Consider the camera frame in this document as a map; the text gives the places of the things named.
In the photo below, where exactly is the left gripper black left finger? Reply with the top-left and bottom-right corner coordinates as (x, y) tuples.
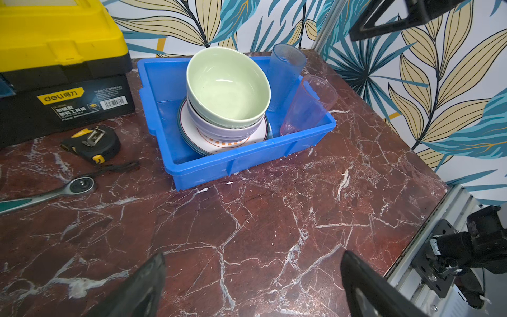
(86, 253), (166, 316)

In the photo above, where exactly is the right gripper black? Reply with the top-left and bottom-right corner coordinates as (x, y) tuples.
(348, 0), (464, 42)

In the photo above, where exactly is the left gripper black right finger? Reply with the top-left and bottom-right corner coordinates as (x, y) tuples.
(340, 250), (426, 316)

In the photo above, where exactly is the pink translucent plastic cup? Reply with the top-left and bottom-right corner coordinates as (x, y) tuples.
(280, 75), (339, 136)

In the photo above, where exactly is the grey translucent plastic cup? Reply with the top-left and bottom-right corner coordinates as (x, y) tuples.
(267, 44), (307, 112)

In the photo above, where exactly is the white plate green rim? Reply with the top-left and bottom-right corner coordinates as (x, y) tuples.
(178, 102), (273, 156)

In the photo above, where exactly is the orange patterned small plate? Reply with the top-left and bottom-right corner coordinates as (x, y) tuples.
(196, 124), (271, 150)

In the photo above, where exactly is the stack of lilac bowls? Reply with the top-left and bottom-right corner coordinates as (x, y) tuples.
(183, 99), (270, 143)

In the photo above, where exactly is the pale green bowl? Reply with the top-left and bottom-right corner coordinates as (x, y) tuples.
(186, 47), (271, 129)

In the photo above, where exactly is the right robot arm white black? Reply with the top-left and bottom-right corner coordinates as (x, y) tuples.
(350, 1), (506, 276)

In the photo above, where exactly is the blue plastic bin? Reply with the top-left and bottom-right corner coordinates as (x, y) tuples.
(137, 58), (336, 190)

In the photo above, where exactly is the yellow black tape measure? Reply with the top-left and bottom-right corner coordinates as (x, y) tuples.
(60, 125), (121, 165)

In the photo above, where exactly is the yellow black toolbox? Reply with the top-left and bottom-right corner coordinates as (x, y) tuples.
(1, 1), (135, 147)

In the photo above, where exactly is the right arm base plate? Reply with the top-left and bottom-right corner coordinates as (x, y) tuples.
(411, 219), (471, 299)

